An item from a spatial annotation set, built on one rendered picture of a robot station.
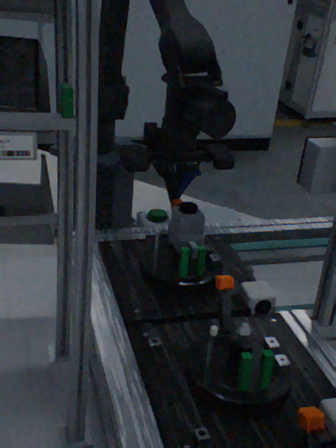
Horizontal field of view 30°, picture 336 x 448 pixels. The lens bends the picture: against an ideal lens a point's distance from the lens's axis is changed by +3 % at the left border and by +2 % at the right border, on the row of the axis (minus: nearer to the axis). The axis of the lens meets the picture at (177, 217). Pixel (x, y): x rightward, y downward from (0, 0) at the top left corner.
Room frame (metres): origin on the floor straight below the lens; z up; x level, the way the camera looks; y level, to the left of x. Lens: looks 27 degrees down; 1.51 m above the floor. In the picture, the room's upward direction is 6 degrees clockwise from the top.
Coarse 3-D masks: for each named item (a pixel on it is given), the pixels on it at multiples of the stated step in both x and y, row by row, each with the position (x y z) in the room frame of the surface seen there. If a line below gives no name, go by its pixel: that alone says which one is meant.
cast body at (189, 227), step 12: (180, 204) 0.88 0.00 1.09; (192, 204) 0.88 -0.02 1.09; (180, 216) 0.86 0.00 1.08; (192, 216) 0.86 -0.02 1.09; (204, 216) 0.86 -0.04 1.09; (168, 228) 0.90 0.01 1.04; (180, 228) 0.85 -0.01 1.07; (192, 228) 0.86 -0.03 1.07; (204, 228) 0.86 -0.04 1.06; (180, 240) 0.84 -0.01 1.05; (192, 240) 0.85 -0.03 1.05; (204, 240) 0.86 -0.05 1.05; (192, 252) 0.83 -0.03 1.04
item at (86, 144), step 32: (64, 0) 0.77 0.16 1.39; (96, 0) 0.61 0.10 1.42; (64, 32) 0.77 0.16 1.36; (96, 32) 0.61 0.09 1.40; (64, 64) 0.77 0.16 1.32; (96, 64) 0.61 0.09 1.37; (96, 96) 0.61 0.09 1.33; (96, 128) 0.61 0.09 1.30; (64, 160) 0.77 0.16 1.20; (96, 160) 0.61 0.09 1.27; (64, 192) 0.77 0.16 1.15; (64, 224) 0.77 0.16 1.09; (64, 256) 0.77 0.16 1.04; (64, 288) 0.77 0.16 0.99; (64, 320) 0.77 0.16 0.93; (64, 352) 0.77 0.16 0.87
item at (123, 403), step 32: (96, 256) 0.92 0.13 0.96; (96, 288) 0.83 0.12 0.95; (96, 320) 0.74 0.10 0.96; (288, 320) 0.79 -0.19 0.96; (96, 352) 0.69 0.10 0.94; (128, 352) 0.67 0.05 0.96; (320, 352) 0.73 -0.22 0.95; (96, 384) 0.68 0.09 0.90; (128, 384) 0.61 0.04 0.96; (128, 416) 0.56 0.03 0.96
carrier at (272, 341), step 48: (144, 336) 0.70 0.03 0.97; (192, 336) 0.71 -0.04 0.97; (240, 336) 0.63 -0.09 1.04; (288, 336) 0.73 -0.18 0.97; (144, 384) 0.62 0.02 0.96; (192, 384) 0.60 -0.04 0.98; (240, 384) 0.59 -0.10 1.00; (288, 384) 0.61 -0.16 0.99; (192, 432) 0.54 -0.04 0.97; (240, 432) 0.54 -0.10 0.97; (288, 432) 0.55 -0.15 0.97
